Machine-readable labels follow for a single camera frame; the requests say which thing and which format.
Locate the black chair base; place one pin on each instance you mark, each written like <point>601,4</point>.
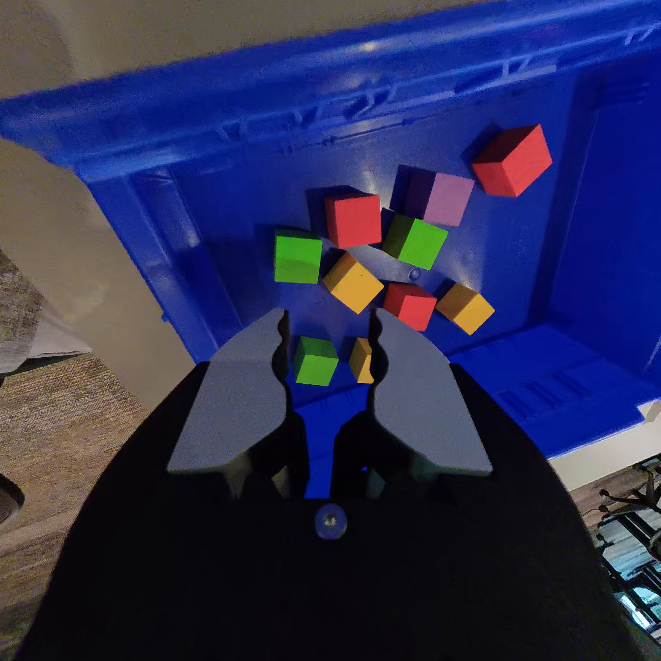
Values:
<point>640,493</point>

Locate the blue plastic bin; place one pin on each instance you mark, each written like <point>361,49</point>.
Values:
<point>594,232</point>

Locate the green wooden cube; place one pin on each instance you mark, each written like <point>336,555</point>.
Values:
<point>298,256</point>
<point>415,241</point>
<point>315,361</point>

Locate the purple wooden cube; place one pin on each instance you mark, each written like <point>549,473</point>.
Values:
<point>446,199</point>

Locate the pale desk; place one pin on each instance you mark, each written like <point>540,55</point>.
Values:
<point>77,232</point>

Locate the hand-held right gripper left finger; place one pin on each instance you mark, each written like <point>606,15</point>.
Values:
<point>237,413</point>

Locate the grey fabric seat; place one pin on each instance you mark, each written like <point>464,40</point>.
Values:
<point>20,310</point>

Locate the red wooden cube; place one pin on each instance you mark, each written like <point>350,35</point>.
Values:
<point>511,160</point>
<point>354,219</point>
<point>409,305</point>

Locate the dark chair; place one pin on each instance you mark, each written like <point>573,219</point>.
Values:
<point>10,498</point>

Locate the yellow wooden cube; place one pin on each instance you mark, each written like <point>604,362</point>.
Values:
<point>354,281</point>
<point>361,360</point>
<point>465,309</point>

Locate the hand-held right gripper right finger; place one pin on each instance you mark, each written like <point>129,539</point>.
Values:
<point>421,408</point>

